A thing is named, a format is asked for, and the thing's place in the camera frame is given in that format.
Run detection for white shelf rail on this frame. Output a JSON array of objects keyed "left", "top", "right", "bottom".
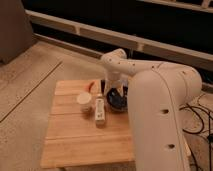
[{"left": 26, "top": 10, "right": 213, "bottom": 71}]

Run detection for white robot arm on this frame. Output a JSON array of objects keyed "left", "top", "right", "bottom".
[{"left": 101, "top": 49, "right": 202, "bottom": 171}]

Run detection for white cup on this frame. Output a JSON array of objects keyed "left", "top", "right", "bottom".
[{"left": 77, "top": 92, "right": 92, "bottom": 113}]

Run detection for white remote controller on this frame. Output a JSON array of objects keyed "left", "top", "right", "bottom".
[{"left": 95, "top": 94, "right": 106, "bottom": 126}]

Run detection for wooden slatted table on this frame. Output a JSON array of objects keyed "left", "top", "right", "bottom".
[{"left": 41, "top": 80, "right": 134, "bottom": 169}]

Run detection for brown couch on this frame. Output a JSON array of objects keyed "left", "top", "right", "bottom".
[{"left": 0, "top": 0, "right": 36, "bottom": 64}]

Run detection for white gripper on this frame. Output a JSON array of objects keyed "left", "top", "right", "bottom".
[{"left": 105, "top": 72, "right": 128, "bottom": 90}]

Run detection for black bowl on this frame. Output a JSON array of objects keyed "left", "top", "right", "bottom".
[{"left": 106, "top": 87, "right": 128, "bottom": 112}]

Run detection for black cables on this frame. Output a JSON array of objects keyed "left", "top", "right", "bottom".
[{"left": 179, "top": 93, "right": 213, "bottom": 171}]

